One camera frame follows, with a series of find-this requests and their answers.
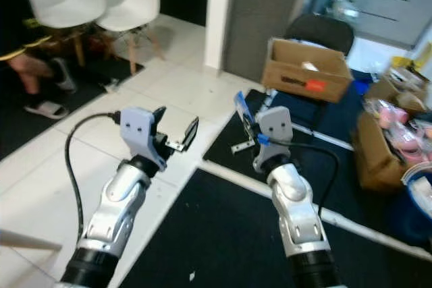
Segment blue white plastic wrapper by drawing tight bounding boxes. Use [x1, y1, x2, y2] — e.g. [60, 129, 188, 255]
[234, 90, 251, 124]

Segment blue rubbish bin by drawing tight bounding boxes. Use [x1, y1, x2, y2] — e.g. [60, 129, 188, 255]
[387, 160, 432, 246]

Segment black floor mat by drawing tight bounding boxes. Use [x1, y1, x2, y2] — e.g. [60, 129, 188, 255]
[202, 88, 367, 169]
[0, 57, 144, 142]
[118, 168, 432, 288]

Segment cardboard box with orange label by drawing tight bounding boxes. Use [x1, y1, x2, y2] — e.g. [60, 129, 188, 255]
[262, 37, 354, 104]

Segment blue round cap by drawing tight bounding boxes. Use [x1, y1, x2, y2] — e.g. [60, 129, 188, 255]
[351, 80, 369, 97]

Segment black office chair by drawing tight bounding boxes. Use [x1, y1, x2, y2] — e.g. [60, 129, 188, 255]
[285, 13, 356, 57]

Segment large cardboard box with goods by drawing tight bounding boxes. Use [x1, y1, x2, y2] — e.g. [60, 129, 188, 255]
[351, 71, 432, 192]

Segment person in dark clothes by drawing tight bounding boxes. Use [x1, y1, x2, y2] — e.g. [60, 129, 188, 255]
[0, 0, 79, 121]

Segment pink packaged goods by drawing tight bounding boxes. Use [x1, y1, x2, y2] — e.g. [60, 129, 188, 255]
[375, 103, 432, 165]

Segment grey drawer cabinet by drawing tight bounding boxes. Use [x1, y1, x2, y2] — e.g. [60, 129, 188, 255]
[310, 0, 432, 50]

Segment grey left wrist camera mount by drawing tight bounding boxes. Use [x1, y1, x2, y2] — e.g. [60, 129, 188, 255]
[119, 107, 167, 169]

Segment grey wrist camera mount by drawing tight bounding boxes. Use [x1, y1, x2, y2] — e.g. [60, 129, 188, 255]
[119, 107, 167, 169]
[252, 105, 293, 173]

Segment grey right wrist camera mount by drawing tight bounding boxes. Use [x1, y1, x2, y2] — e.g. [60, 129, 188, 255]
[252, 105, 293, 173]

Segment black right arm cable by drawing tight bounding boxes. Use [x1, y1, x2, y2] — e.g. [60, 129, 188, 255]
[263, 138, 341, 219]

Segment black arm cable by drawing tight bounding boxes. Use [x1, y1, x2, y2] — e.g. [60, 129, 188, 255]
[263, 138, 341, 219]
[65, 112, 124, 236]

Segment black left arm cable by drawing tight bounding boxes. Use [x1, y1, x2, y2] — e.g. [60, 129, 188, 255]
[65, 112, 124, 236]

